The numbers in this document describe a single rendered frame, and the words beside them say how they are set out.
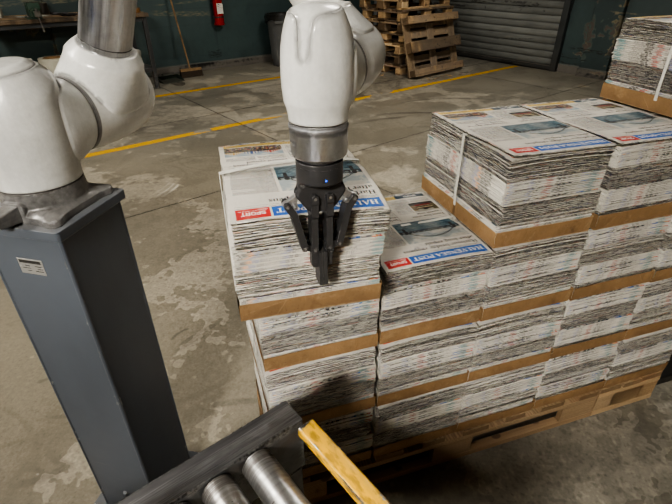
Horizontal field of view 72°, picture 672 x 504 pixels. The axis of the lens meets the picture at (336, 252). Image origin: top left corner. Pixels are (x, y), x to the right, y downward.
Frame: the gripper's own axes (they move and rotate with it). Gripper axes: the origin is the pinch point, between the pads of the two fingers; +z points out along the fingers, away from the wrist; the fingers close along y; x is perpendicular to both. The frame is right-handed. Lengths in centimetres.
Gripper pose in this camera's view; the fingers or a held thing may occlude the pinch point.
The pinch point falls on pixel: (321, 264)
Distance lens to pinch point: 83.1
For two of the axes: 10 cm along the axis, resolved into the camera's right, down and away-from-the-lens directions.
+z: 0.0, 8.5, 5.3
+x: 3.1, 5.0, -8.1
